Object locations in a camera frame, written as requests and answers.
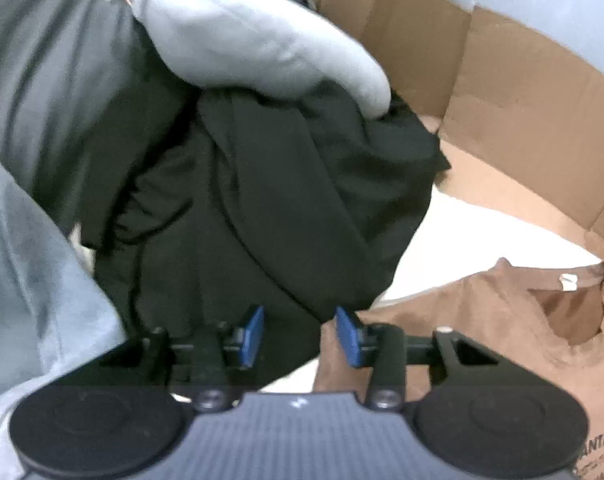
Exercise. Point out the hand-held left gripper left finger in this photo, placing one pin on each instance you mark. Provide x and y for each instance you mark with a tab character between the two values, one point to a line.
252	335

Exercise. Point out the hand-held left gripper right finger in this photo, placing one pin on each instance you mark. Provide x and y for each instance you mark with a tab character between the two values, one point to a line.
349	337

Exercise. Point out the brown printed t-shirt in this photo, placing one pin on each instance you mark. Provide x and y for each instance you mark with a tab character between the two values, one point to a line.
482	310

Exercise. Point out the black cloth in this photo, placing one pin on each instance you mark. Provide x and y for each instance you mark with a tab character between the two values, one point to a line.
282	200

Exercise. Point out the cream bear printed blanket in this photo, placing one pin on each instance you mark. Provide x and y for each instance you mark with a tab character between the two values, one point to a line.
462	240

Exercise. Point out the grey hoodie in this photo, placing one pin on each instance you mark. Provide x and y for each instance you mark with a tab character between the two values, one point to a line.
31	285

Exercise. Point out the folded cardboard sheet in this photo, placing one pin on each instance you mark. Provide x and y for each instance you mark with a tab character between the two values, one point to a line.
522	120

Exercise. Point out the grey neck pillow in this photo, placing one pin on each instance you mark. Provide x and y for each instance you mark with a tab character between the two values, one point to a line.
257	35

